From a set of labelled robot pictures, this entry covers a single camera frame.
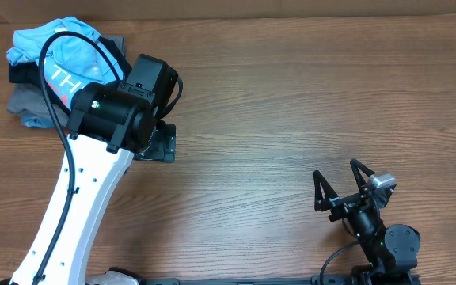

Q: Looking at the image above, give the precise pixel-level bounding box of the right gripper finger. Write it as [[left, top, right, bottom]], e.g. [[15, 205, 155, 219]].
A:
[[350, 158, 375, 192], [313, 170, 339, 211]]

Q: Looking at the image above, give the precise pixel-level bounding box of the light blue printed t-shirt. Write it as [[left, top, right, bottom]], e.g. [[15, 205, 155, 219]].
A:
[[6, 17, 124, 108]]

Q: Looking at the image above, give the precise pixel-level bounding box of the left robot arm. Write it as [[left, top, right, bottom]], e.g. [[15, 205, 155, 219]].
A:
[[5, 54, 183, 285]]

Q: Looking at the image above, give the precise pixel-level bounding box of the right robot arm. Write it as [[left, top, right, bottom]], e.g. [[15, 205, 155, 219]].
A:
[[313, 158, 420, 284]]

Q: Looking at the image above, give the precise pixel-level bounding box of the grey folded t-shirt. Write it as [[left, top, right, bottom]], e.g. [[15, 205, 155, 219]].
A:
[[7, 36, 131, 128]]

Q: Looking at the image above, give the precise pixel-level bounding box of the black folded t-shirt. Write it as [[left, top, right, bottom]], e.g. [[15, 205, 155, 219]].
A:
[[7, 36, 131, 98]]

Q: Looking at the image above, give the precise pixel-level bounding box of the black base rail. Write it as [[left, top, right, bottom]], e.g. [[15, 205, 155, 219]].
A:
[[85, 268, 421, 285]]

